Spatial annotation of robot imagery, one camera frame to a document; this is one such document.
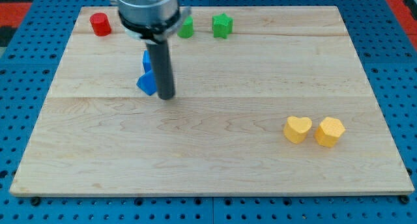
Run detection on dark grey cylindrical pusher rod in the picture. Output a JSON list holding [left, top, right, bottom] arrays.
[[146, 40, 175, 100]]

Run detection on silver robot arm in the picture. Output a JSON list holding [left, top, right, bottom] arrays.
[[109, 0, 192, 100]]

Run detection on wooden board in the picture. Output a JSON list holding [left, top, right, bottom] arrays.
[[10, 6, 414, 197]]

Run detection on yellow hexagon block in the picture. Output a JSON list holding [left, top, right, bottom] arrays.
[[314, 117, 345, 148]]

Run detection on blue block upper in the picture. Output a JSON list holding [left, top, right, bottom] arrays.
[[142, 50, 152, 73]]

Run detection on blue triangular block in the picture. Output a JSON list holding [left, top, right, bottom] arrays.
[[136, 70, 157, 96]]

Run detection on green rounded block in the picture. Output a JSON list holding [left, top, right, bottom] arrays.
[[177, 16, 194, 38]]

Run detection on red cylinder block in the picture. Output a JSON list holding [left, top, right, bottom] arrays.
[[89, 12, 111, 36]]

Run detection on green star block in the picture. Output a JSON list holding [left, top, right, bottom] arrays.
[[212, 13, 233, 39]]

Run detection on yellow heart block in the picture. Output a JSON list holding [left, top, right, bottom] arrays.
[[283, 116, 312, 144]]

